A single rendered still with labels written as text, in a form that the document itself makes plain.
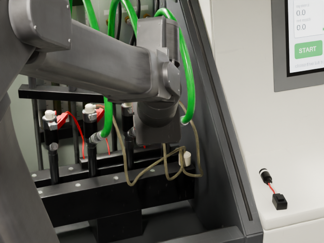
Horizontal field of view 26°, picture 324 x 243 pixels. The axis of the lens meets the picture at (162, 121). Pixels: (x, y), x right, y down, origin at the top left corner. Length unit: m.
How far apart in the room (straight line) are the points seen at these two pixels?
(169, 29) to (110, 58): 0.25
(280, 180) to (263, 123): 0.14
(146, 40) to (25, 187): 0.44
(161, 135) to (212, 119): 0.40
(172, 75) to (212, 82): 0.56
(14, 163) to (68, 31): 0.11
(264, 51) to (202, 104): 0.18
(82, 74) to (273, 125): 0.95
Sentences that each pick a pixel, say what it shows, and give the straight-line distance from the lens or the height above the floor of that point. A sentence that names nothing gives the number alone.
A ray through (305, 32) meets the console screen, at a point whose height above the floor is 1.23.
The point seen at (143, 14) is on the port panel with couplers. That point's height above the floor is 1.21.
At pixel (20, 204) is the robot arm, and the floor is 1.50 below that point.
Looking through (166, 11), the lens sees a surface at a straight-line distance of 1.35.
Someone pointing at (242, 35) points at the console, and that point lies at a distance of 1.48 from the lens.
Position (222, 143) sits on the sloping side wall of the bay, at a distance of 1.39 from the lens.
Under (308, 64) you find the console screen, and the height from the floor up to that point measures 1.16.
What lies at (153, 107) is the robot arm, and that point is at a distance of 0.91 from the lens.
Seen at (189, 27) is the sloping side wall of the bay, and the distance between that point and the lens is 1.47.
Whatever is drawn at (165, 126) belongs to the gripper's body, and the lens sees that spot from 1.02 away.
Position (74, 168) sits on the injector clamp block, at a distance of 1.50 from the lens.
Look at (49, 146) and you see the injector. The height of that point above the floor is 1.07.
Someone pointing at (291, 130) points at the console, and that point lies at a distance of 1.58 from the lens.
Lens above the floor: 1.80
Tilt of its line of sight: 30 degrees down
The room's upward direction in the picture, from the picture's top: straight up
